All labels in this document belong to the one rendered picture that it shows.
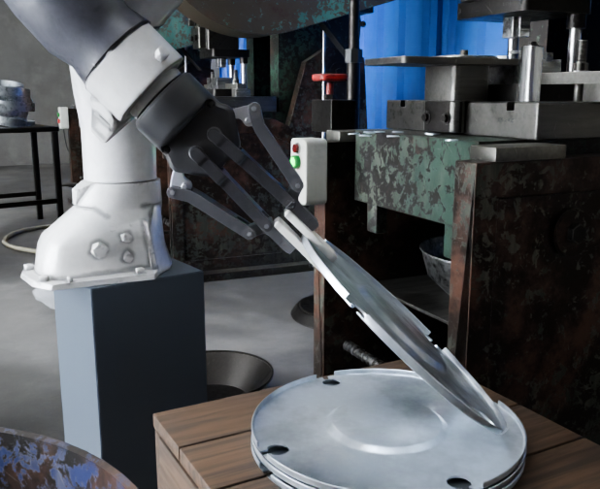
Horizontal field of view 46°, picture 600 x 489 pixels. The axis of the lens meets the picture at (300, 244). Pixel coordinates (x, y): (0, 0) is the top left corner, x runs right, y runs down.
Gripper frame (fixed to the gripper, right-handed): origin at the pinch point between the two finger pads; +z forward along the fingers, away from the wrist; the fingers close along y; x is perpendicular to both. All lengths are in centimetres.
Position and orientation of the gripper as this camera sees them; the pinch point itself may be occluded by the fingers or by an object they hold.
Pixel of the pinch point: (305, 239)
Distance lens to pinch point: 72.5
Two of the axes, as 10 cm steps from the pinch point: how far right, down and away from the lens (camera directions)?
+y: 7.1, -6.9, -1.3
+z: 7.1, 6.9, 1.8
